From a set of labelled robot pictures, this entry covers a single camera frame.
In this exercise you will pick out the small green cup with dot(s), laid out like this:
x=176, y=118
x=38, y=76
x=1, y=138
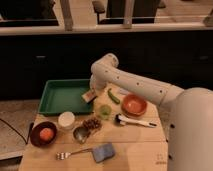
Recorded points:
x=104, y=112

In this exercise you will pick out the metal fork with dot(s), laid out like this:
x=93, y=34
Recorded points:
x=65, y=155

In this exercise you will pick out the black chair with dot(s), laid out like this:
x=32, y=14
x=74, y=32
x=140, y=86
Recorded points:
x=127, y=11

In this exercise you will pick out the wooden board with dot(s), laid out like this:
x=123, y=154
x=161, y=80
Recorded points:
x=137, y=148

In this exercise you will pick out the brown dried cluster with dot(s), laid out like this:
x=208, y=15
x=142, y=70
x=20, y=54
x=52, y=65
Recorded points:
x=92, y=124

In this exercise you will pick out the green plastic tray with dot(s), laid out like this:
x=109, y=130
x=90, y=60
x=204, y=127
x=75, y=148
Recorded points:
x=65, y=95

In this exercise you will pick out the metal measuring cup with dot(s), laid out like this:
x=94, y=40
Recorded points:
x=81, y=134

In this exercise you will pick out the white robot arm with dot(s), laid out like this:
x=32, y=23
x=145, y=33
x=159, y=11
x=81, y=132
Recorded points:
x=190, y=145

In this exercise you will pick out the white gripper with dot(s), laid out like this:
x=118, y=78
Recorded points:
x=96, y=84

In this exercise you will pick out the wooden felt eraser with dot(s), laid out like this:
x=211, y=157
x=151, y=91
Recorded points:
x=89, y=96

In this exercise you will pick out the white round container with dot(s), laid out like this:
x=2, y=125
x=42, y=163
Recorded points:
x=66, y=120

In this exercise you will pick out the blue sponge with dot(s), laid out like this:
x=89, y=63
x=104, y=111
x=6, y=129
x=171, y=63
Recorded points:
x=103, y=152

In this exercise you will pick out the dark red bowl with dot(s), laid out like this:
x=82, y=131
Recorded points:
x=34, y=135

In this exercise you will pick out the orange bowl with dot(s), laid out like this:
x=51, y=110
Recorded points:
x=134, y=106

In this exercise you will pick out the orange fruit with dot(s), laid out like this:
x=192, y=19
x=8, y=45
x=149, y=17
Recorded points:
x=46, y=134

